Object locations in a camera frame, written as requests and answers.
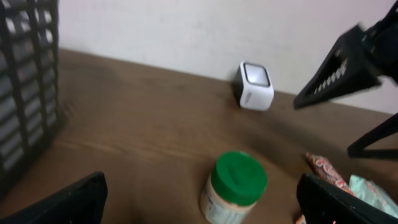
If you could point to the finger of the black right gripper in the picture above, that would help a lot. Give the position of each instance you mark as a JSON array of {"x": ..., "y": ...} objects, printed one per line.
[
  {"x": 346, "y": 69},
  {"x": 385, "y": 129}
]

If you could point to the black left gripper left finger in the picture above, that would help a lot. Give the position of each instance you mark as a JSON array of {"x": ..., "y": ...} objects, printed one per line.
[{"x": 81, "y": 202}]

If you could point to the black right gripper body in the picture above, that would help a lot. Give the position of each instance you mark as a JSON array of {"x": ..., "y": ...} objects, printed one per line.
[{"x": 380, "y": 42}]

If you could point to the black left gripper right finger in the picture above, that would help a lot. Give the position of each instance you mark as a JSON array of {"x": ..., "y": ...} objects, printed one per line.
[{"x": 321, "y": 202}]

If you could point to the red chocolate bar wrapper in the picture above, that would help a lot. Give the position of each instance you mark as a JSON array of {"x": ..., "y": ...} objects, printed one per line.
[{"x": 324, "y": 169}]

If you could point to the light green tissue pack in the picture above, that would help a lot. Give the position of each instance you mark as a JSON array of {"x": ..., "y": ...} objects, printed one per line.
[{"x": 371, "y": 193}]

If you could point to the green lid jar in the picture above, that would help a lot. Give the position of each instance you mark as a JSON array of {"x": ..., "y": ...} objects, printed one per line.
[{"x": 233, "y": 188}]

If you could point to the small orange box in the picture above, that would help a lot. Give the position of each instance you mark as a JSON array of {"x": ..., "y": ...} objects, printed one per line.
[{"x": 301, "y": 220}]

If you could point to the grey plastic basket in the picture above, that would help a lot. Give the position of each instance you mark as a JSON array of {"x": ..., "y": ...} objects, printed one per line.
[{"x": 30, "y": 108}]

